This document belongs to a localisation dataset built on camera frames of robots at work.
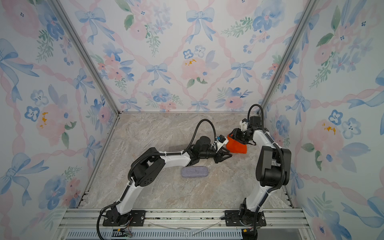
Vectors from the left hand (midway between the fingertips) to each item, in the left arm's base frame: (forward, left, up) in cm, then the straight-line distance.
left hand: (232, 153), depth 83 cm
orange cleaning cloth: (+9, -4, -7) cm, 13 cm away
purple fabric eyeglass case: (-7, +21, -9) cm, 24 cm away
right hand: (+15, -5, -4) cm, 16 cm away
